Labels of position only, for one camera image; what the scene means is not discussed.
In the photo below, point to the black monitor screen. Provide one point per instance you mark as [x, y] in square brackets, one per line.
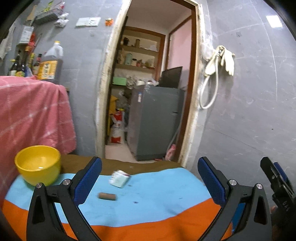
[171, 77]

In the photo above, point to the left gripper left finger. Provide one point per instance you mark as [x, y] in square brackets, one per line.
[43, 221]

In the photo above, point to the green box on shelf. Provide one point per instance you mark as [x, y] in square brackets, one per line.
[119, 81]

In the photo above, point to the grey washing machine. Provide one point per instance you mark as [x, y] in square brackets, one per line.
[154, 117]

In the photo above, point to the blue orange brown table cloth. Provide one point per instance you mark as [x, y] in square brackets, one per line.
[160, 201]

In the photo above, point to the large cooking oil jug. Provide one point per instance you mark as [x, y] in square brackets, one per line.
[51, 64]

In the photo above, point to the yellow plastic bowl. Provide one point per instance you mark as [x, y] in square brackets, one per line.
[39, 164]

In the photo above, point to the yellow bag in pantry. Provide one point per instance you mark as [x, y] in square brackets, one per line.
[111, 111]

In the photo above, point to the wall rack shelf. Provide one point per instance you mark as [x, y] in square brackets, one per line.
[51, 15]

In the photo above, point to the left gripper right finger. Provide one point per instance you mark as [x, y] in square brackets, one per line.
[244, 211]

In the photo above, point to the brown cork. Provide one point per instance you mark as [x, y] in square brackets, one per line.
[107, 196]

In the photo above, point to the red white sack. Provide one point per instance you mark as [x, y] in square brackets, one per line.
[117, 130]

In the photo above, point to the hanging beige towel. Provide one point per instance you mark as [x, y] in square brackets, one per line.
[6, 43]

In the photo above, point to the wooden shelf unit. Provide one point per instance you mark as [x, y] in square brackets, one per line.
[140, 54]

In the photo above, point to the pink checked cloth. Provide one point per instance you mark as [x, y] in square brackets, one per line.
[33, 112]

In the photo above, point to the orange wall hook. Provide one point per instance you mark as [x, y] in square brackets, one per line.
[108, 22]

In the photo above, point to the white rubber gloves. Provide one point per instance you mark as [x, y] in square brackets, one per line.
[225, 59]

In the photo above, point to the white carton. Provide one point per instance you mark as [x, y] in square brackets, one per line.
[119, 178]

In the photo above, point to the dark sauce bottle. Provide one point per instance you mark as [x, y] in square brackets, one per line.
[21, 69]

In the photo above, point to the white wall switch panel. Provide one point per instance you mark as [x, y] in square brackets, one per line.
[88, 22]

